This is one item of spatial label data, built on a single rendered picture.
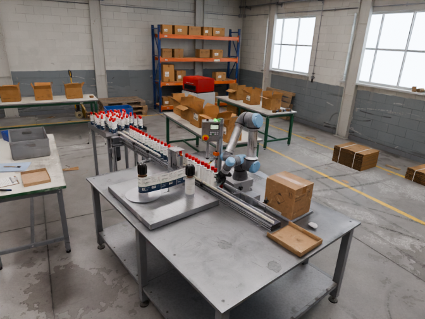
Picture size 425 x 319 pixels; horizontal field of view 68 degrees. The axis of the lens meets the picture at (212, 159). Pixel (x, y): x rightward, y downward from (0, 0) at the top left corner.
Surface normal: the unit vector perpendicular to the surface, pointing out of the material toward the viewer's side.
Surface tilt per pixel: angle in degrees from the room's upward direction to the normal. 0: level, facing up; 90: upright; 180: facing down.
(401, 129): 90
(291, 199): 90
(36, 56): 90
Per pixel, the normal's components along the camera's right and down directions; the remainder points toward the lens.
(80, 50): 0.48, 0.33
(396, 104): -0.88, 0.14
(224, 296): 0.04, -0.93
